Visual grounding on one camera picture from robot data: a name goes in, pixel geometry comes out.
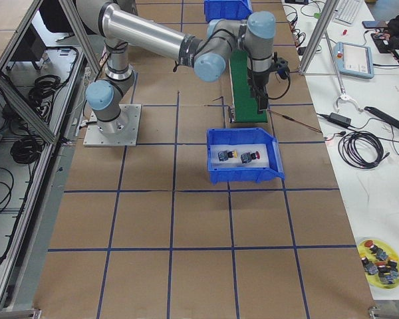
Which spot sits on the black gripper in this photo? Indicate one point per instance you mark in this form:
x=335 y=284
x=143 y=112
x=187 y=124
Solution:
x=259 y=80

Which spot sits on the red push button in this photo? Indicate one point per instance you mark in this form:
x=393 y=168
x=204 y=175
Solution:
x=248 y=157

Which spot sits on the yellow push button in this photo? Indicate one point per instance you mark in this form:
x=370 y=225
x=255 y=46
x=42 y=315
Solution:
x=225 y=155

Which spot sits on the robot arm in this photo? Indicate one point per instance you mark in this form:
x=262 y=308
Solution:
x=208 y=57

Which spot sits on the yellow plate of buttons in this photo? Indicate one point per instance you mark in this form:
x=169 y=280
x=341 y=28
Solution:
x=380 y=263

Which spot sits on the green conveyor belt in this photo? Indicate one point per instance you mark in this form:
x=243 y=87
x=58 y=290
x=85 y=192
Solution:
x=244 y=109

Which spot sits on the right blue bin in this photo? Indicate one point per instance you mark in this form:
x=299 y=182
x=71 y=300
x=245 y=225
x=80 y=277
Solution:
x=245 y=136

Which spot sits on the blue bin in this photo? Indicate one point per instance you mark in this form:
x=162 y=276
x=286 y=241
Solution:
x=245 y=136
x=226 y=9

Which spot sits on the white foam pad right bin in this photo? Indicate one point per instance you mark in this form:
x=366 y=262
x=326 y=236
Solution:
x=214 y=162

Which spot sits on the black power adapter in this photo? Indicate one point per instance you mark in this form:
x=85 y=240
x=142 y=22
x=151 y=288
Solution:
x=339 y=120

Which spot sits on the teach pendant tablet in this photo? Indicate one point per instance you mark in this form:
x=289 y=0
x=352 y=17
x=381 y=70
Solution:
x=354 y=60

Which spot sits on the left blue bin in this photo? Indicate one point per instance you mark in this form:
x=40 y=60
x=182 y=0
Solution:
x=226 y=9

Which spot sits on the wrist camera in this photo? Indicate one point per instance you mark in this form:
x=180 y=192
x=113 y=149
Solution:
x=281 y=66

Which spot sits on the aluminium frame post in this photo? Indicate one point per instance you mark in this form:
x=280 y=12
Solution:
x=317 y=34

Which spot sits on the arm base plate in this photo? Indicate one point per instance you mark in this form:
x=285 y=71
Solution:
x=121 y=132

